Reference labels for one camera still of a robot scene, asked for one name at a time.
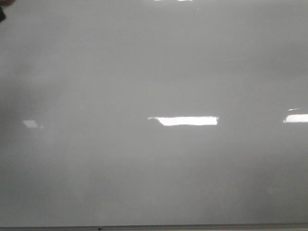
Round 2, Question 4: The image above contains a white whiteboard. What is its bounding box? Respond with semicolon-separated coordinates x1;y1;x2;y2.
0;0;308;231

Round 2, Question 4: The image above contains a dark object at corner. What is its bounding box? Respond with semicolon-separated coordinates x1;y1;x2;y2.
0;0;15;22

